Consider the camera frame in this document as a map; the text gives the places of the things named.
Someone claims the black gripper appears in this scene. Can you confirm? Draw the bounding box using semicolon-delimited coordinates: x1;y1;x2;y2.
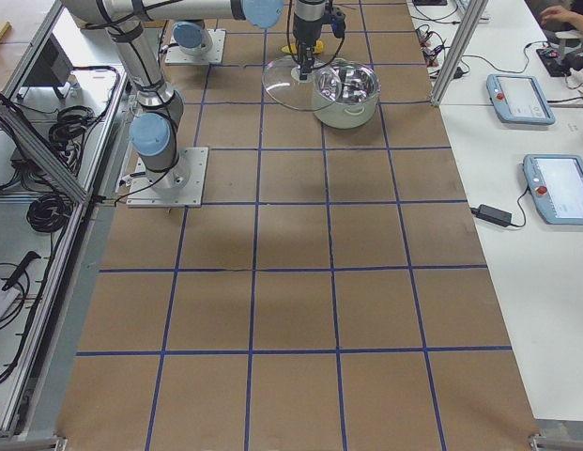
293;0;326;78

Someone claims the yellow corn cob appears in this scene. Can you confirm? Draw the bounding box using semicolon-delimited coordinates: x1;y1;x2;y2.
281;39;324;54

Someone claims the glass pot lid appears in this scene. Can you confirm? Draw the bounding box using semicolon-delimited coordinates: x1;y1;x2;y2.
262;55;343;112

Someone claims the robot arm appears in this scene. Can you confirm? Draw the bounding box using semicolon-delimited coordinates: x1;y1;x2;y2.
62;1;284;192
172;20;213;61

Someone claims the grey steel cooking pot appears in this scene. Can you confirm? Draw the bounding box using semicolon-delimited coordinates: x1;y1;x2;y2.
313;59;380;129

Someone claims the person's hand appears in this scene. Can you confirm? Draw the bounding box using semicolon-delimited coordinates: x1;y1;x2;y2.
540;5;572;25

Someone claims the upper teach pendant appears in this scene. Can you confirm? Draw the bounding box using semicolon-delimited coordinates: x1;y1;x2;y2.
486;74;555;126

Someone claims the teach pendant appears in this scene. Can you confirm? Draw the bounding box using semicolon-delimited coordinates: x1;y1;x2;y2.
486;74;555;126
523;154;583;226

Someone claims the black power adapter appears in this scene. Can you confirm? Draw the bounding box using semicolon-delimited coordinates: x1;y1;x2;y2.
471;204;512;227

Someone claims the lower teach pendant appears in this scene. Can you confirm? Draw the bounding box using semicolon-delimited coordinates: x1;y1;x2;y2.
523;154;583;226

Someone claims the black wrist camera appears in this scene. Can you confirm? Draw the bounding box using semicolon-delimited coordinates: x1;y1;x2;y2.
330;6;346;39

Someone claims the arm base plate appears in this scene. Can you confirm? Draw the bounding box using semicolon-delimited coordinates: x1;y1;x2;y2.
165;29;226;66
125;148;208;208

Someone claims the aluminium frame post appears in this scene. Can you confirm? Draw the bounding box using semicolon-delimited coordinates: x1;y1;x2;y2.
430;0;488;106

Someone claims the coiled black cable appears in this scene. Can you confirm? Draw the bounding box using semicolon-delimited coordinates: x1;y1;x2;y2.
27;194;69;235

